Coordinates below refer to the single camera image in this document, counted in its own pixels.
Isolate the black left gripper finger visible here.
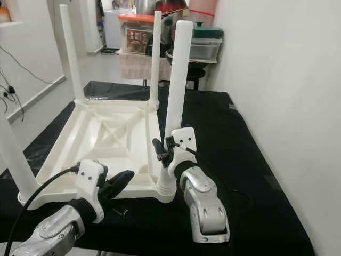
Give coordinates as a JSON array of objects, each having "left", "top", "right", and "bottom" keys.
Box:
[{"left": 104, "top": 170, "right": 135, "bottom": 199}]

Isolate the white plastic table top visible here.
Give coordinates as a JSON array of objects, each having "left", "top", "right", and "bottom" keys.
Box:
[{"left": 19, "top": 99, "right": 176, "bottom": 210}]

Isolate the black tablecloth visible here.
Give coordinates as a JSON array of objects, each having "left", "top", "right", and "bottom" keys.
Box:
[{"left": 0, "top": 81, "right": 316, "bottom": 256}]

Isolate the beige cloth covered table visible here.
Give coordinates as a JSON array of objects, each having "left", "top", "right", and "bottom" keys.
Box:
[{"left": 120, "top": 51, "right": 172, "bottom": 81}]

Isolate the black wok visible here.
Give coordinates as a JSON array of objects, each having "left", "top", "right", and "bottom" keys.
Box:
[{"left": 165, "top": 48, "right": 209, "bottom": 72}]

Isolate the black plastic bag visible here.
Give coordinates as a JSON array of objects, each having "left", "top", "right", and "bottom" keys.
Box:
[{"left": 160, "top": 20, "right": 180, "bottom": 57}]

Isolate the clear plastic container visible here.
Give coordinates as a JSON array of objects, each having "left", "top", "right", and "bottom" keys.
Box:
[{"left": 189, "top": 36, "right": 223, "bottom": 61}]

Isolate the orange lid storage box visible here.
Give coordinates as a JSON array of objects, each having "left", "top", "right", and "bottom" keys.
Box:
[{"left": 118, "top": 13, "right": 158, "bottom": 54}]

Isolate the white appliance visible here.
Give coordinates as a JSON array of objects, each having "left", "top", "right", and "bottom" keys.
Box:
[{"left": 104, "top": 8, "right": 134, "bottom": 50}]

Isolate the green pot lid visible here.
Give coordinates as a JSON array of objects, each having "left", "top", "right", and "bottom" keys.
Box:
[{"left": 192, "top": 21, "right": 224, "bottom": 38}]

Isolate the steel cooking pot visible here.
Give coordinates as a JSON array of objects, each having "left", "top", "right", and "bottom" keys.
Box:
[{"left": 135, "top": 0, "right": 158, "bottom": 15}]

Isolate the pink translucent container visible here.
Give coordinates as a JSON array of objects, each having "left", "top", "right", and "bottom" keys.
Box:
[{"left": 189, "top": 0, "right": 220, "bottom": 22}]

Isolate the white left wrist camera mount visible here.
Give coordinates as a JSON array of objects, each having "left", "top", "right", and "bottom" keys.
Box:
[{"left": 76, "top": 160, "right": 109, "bottom": 223}]

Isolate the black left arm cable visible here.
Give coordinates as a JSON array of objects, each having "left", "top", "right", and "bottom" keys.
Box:
[{"left": 4, "top": 165, "right": 82, "bottom": 256}]

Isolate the black wall cable with plug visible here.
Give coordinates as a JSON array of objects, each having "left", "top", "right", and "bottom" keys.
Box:
[{"left": 0, "top": 68, "right": 25, "bottom": 122}]

